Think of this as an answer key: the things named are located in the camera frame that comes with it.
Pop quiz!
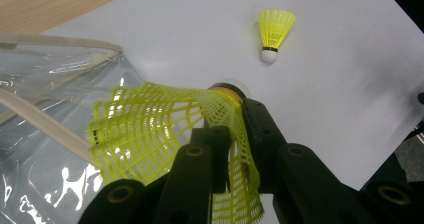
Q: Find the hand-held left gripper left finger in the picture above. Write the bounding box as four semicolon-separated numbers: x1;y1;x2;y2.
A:
190;125;233;195

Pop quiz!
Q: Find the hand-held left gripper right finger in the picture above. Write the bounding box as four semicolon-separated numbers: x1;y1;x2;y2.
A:
242;98;288;196

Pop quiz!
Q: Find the yellow plastic shuttlecock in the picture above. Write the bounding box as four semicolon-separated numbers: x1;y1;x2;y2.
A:
86;80;266;224
256;8;297;65

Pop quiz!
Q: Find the transparent bag with beige trim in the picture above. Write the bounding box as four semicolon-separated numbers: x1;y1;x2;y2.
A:
0;33;148;224

